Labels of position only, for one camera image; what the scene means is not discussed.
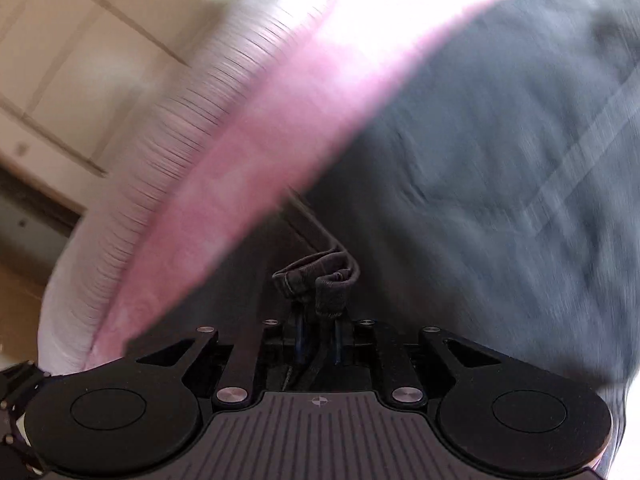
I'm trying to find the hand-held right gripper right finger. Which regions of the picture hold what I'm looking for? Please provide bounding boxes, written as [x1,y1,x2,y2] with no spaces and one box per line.
[330,318,502,407]

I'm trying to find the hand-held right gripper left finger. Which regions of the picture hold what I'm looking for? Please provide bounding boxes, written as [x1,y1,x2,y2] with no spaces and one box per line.
[124,318,307,409]

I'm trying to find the dark grey pants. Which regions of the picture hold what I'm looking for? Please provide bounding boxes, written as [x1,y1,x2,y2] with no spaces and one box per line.
[220,0,640,480]

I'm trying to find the pink floral blanket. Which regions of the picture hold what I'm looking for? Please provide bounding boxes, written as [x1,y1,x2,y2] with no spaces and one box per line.
[89,0,521,363]

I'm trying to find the striped pink bed sheet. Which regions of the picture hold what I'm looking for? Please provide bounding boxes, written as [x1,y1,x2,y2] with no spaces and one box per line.
[37,0,321,377]

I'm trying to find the cream wardrobe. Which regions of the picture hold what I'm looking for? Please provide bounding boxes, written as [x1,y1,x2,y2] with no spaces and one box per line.
[0,0,251,178]

